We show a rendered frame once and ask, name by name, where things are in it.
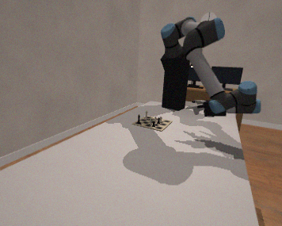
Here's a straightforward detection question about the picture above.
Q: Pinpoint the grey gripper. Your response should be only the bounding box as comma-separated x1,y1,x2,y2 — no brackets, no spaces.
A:
186,100,227,117

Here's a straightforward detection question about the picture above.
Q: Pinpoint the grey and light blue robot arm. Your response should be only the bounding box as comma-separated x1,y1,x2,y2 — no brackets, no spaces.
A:
161,17,261,114

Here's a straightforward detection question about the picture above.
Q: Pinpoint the black and cream chessboard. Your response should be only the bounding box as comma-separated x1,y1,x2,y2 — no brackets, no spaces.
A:
132,116,173,132

